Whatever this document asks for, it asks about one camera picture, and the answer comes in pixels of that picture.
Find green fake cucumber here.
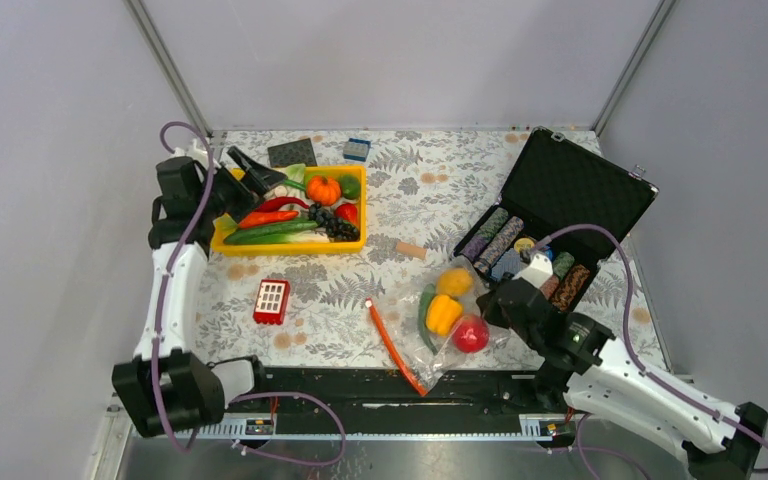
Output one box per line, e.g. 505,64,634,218
223,220,318,245

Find red fake apple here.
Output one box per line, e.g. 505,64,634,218
450,314,490,354

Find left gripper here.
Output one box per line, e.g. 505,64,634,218
197,147,287,222

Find fake orange tangerine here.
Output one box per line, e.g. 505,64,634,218
305,175,342,206

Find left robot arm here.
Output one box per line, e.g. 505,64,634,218
111,147,287,438

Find blue grey small box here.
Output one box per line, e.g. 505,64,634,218
342,138,371,162

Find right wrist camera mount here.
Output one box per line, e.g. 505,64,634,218
514,251,553,289

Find wooden cork cylinder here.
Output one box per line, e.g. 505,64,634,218
395,241,427,260

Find black foam square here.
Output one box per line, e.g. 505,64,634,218
267,138,318,168

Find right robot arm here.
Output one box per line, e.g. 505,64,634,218
476,278,768,479

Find black fake grape bunch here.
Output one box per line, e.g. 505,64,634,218
308,203,360,242

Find green fake long bean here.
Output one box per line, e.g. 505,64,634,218
283,179,306,192

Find red fake chili pepper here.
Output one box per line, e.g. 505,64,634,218
256,196,309,213

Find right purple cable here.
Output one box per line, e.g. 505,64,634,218
523,223,768,480

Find orange fake carrot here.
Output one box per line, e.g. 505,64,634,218
238,210,299,229

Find yellow fake bell pepper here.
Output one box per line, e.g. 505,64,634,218
426,295,464,337

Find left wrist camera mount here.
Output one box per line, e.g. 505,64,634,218
178,139,222,168

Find black poker chip case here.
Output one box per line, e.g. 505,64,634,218
450,127,660,318

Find dark green fake pepper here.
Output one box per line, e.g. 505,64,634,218
417,284,438,355

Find yellow plastic bin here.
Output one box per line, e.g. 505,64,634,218
211,164,367,256

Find red fake tomato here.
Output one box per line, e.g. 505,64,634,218
334,203,359,227

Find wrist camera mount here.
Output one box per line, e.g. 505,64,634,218
178,139,222,168
514,251,553,289

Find clear zip top bag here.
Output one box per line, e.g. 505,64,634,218
365,257,511,397

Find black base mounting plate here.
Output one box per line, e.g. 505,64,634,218
228,367,569,437

